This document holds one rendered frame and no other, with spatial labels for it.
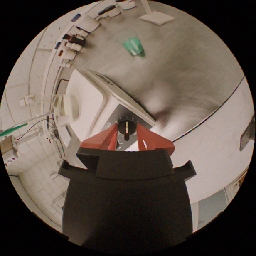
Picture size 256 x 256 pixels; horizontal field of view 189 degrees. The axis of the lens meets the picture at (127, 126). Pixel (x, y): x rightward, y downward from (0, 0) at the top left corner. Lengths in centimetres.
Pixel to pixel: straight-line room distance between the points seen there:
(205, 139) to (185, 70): 16
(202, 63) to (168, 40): 9
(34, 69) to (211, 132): 82
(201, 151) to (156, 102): 17
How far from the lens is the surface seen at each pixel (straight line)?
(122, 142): 16
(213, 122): 22
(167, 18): 34
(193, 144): 21
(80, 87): 15
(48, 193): 265
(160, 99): 17
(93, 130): 16
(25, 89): 72
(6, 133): 16
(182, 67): 19
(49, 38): 60
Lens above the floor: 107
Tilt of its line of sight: 60 degrees down
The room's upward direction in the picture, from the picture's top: 125 degrees counter-clockwise
